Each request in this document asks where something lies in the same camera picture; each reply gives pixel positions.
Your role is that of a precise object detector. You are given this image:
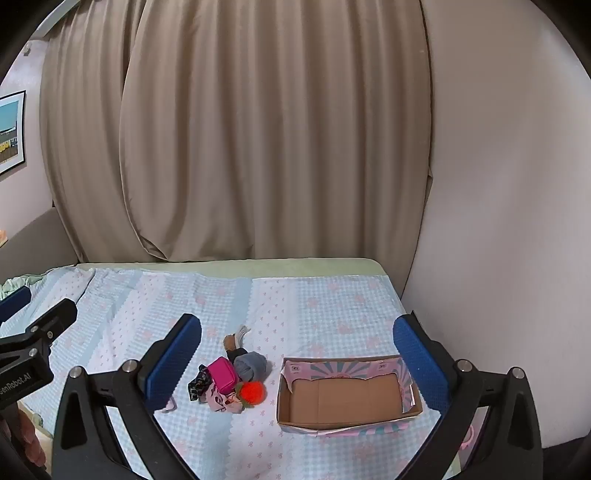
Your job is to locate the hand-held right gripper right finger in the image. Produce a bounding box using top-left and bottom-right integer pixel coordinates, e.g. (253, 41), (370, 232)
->
(392, 311), (544, 480)

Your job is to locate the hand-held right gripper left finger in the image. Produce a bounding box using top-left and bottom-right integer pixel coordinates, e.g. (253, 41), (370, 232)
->
(51, 313), (203, 480)

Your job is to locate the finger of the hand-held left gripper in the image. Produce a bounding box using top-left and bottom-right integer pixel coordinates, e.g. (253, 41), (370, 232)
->
(0, 285), (32, 325)
(25, 298), (78, 346)

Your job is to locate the black patterned cloth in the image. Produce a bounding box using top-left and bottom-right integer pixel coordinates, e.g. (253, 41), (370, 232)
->
(187, 364), (214, 403)

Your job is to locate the pink zip pouch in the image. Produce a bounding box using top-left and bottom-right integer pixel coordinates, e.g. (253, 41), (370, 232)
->
(206, 359), (240, 394)

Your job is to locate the brown and white sock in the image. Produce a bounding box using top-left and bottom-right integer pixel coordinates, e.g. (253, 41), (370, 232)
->
(223, 325), (252, 352)

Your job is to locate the pale pink printed cloth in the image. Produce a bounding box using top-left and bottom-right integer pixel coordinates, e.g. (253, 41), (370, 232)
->
(207, 387), (245, 414)

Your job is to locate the grey sock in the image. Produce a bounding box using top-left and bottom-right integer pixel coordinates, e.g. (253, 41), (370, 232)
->
(233, 351), (270, 382)

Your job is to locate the orange plush ball toy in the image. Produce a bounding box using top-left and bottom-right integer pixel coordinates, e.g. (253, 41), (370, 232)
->
(235, 381), (267, 408)

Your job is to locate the printed cardboard box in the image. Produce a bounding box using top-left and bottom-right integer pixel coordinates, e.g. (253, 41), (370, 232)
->
(276, 354), (424, 438)

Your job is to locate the person's left hand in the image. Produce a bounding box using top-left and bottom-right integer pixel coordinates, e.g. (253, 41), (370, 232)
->
(17, 401), (48, 468)

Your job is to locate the light green ruffled cloth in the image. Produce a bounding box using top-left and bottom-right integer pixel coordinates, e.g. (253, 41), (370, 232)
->
(0, 274), (47, 298)

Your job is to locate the grey upholstered headboard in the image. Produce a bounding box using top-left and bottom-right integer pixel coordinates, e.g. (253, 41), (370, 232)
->
(0, 210), (85, 283)

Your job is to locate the light green mattress sheet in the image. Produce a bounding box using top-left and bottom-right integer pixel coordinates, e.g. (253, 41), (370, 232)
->
(75, 257), (385, 280)

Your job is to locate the blue pink checked blanket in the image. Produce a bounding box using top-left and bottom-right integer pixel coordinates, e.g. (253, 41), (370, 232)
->
(0, 265), (467, 480)

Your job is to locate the beige curtain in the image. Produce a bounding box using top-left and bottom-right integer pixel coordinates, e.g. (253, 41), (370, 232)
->
(39, 0), (435, 265)

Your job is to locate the framed wall poster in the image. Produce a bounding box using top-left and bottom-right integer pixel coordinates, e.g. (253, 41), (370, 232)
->
(0, 90), (27, 175)

